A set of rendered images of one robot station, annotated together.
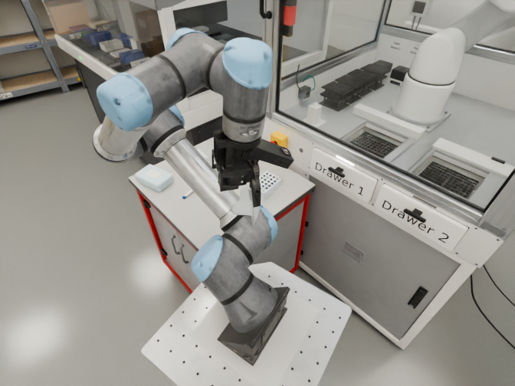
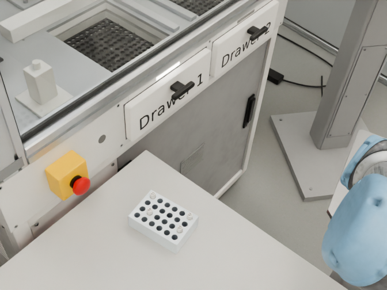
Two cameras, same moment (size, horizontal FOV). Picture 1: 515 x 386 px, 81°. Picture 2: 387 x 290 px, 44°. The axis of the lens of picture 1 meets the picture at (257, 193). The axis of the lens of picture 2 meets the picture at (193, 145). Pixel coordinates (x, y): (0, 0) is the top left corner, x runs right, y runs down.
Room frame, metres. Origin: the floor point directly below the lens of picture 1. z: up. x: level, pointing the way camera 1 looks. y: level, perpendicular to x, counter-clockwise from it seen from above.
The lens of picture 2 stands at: (1.03, 0.52, 1.65)
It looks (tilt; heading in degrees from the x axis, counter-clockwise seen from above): 48 degrees down; 259
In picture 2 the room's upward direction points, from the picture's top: 5 degrees clockwise
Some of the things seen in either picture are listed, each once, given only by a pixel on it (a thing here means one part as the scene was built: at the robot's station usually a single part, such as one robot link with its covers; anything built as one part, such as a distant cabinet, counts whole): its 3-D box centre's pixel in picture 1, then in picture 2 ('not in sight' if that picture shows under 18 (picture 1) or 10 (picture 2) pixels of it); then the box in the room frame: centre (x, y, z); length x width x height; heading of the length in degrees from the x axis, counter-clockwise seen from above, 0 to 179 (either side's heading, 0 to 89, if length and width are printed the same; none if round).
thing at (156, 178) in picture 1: (154, 177); not in sight; (1.02, 0.46, 0.78); 0.15 x 0.10 x 0.04; 58
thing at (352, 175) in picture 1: (340, 174); (170, 92); (0.94, -0.33, 0.87); 0.29 x 0.02 x 0.11; 44
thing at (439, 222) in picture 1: (416, 216); (245, 37); (0.71, -0.55, 0.87); 0.29 x 0.02 x 0.11; 44
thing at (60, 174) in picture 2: (278, 142); (68, 176); (1.17, -0.10, 0.88); 0.07 x 0.05 x 0.07; 44
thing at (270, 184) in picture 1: (265, 184); (163, 221); (0.98, -0.03, 0.78); 0.12 x 0.08 x 0.04; 141
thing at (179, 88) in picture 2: (338, 171); (179, 88); (0.92, -0.32, 0.91); 0.07 x 0.04 x 0.01; 44
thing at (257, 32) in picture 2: (416, 214); (255, 31); (0.69, -0.53, 0.91); 0.07 x 0.04 x 0.01; 44
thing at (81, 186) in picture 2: not in sight; (79, 184); (1.14, -0.07, 0.88); 0.04 x 0.03 x 0.04; 44
